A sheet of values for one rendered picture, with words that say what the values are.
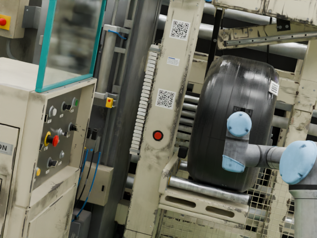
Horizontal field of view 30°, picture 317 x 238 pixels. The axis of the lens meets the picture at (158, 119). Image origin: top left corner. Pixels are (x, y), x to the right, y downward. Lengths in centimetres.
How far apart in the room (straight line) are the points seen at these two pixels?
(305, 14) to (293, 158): 119
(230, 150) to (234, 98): 40
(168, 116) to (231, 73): 34
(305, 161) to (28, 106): 84
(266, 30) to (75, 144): 104
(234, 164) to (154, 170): 68
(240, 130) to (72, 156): 79
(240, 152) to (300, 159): 40
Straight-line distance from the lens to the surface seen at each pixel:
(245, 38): 281
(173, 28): 244
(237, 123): 189
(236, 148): 191
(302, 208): 159
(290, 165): 159
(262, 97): 229
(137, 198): 258
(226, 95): 228
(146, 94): 249
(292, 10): 267
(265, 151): 198
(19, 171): 190
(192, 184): 244
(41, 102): 183
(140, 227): 262
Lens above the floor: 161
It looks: 11 degrees down
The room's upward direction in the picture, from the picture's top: 12 degrees clockwise
